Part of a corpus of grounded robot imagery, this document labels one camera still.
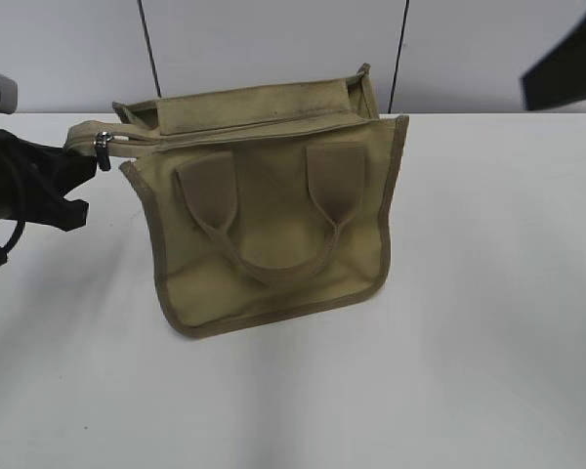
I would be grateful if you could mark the silver metal zipper pull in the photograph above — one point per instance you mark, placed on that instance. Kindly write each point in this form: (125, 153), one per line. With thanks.
(101, 142)

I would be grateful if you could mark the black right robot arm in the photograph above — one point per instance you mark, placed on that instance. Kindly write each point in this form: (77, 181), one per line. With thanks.
(559, 78)

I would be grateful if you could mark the yellow canvas tote bag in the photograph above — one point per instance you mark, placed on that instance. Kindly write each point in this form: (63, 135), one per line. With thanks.
(262, 204)

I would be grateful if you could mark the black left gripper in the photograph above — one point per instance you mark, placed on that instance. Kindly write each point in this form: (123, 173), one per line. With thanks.
(24, 169)

